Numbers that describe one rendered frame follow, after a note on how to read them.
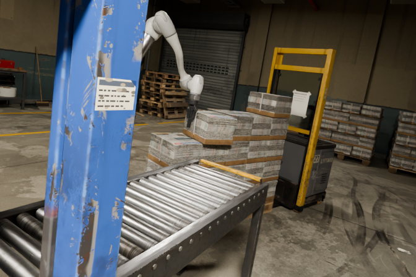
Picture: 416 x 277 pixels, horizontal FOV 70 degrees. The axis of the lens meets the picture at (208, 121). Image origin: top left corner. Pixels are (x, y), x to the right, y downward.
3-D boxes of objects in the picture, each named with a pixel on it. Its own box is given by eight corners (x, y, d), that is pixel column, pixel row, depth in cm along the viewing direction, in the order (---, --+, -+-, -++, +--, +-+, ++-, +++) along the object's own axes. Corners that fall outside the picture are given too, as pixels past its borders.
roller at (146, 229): (89, 202, 128) (90, 191, 127) (174, 247, 104) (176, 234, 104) (79, 205, 124) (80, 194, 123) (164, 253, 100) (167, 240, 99)
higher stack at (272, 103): (229, 201, 339) (248, 90, 320) (246, 197, 359) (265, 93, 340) (255, 216, 310) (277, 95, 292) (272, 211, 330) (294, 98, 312)
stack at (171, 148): (138, 222, 262) (150, 132, 250) (229, 201, 339) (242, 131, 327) (161, 245, 234) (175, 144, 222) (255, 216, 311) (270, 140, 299)
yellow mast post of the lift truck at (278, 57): (249, 182, 386) (274, 47, 361) (254, 182, 392) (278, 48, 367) (255, 185, 380) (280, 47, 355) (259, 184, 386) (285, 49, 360)
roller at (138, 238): (76, 206, 122) (77, 195, 122) (162, 255, 99) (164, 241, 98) (65, 209, 118) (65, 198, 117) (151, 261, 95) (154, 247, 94)
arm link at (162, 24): (180, 29, 223) (172, 30, 234) (168, 7, 215) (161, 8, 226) (166, 38, 219) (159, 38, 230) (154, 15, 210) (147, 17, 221)
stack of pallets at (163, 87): (161, 110, 1022) (166, 73, 1003) (184, 115, 980) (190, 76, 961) (135, 112, 904) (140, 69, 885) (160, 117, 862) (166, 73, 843)
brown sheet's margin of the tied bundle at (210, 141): (194, 138, 247) (195, 133, 247) (221, 139, 263) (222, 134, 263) (203, 144, 234) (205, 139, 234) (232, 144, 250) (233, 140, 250)
